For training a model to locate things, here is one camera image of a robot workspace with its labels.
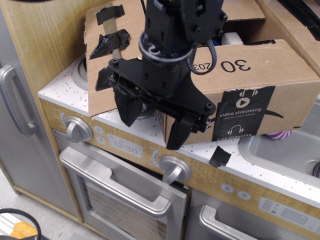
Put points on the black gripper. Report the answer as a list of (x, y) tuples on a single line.
[(165, 86)]

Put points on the large cardboard box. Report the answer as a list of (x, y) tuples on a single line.
[(257, 88)]

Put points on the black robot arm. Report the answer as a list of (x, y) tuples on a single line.
[(174, 29)]

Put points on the right silver oven knob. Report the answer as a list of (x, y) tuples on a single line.
[(174, 169)]

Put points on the silver oven knob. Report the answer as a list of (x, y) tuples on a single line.
[(77, 130), (174, 169)]

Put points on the black tape piece on counter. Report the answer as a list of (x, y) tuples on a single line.
[(219, 158)]

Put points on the left silver oven knob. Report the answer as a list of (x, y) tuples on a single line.
[(77, 130)]

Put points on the silver toy oven door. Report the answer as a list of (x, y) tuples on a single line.
[(122, 201)]

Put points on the wooden stick taped on flap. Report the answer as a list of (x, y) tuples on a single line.
[(108, 17)]

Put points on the white foam block in box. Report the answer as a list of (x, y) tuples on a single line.
[(231, 38)]

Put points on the purple white striped object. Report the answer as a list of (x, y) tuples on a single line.
[(279, 135)]

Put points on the silver toy sink basin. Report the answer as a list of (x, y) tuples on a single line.
[(294, 157)]

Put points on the orange object on floor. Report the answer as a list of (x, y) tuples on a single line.
[(22, 230)]

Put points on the silver oven door handle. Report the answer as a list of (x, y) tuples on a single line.
[(101, 175)]

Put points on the silver dishwasher handle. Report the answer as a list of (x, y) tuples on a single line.
[(207, 218)]

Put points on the grey fridge door handle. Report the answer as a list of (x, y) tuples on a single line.
[(7, 74)]

